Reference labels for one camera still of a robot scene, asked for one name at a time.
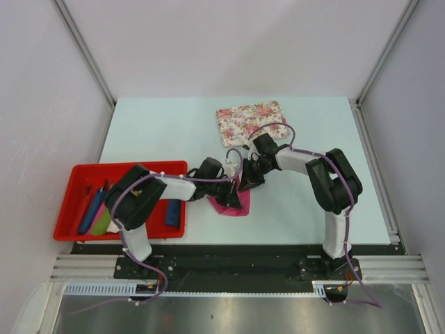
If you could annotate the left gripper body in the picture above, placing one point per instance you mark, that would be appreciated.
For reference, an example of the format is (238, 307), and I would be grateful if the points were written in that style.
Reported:
(215, 188)

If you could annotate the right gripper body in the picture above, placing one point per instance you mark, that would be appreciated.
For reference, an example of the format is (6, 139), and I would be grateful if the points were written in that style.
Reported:
(256, 166)

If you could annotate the pink paper napkin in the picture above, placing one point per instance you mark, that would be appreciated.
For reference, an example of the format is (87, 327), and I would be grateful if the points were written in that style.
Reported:
(244, 198)

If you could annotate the floral tray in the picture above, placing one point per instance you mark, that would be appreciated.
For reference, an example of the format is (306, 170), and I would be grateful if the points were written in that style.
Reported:
(238, 124)

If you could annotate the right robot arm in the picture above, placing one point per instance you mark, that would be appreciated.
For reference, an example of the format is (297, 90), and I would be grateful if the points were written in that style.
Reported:
(334, 182)

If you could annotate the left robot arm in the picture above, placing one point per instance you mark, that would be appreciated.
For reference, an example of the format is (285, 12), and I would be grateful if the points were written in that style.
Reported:
(133, 198)

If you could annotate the blue napkin roll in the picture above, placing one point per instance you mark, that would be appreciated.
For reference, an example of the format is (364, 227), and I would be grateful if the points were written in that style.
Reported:
(92, 210)
(173, 214)

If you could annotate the pink napkin roll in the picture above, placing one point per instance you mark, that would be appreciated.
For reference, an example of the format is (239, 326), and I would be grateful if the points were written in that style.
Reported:
(99, 214)

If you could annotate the green napkin roll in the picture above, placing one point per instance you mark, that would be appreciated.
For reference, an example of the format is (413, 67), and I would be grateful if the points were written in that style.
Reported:
(101, 227)

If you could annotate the red plastic bin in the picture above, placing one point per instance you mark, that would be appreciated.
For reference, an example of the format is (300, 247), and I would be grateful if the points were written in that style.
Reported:
(85, 180)

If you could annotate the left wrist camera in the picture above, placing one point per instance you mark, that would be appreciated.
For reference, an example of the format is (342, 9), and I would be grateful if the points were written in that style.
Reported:
(231, 168)

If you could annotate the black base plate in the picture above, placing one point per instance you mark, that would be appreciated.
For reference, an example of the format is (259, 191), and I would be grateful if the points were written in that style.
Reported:
(234, 268)

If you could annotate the white cable duct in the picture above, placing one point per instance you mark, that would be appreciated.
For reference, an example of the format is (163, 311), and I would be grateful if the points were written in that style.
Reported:
(142, 290)

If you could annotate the aluminium rail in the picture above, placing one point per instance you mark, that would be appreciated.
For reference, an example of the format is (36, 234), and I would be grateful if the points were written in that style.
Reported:
(376, 269)

